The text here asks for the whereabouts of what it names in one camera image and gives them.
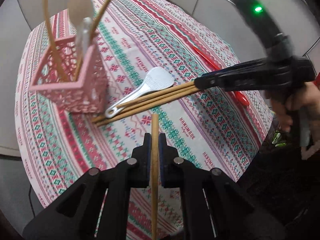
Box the smooth white rice paddle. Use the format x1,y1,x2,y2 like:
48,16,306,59
67,0,94,53

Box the textured white rice paddle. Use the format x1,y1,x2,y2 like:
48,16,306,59
104,67,175,119

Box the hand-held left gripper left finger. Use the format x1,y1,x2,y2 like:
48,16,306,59
22,132,152,240

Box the green item beside table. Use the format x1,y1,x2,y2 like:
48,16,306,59
273,129,286,146

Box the black cable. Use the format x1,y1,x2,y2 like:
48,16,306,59
28,184,38,217

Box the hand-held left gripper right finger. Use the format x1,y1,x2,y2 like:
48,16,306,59
158,132,288,240

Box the small white soup spoon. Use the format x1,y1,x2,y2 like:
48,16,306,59
80,17,94,53

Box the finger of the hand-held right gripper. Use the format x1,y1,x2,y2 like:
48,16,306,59
194,67,270,92
202,57,270,80

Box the striped patterned tablecloth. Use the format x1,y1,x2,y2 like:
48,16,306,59
15,0,275,238

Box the person's right hand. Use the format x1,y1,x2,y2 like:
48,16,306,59
271,79,320,132

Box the pink perforated utensil holder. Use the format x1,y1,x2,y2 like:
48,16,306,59
28,36,108,115

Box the red plastic spoon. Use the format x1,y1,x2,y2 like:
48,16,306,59
192,46,250,106

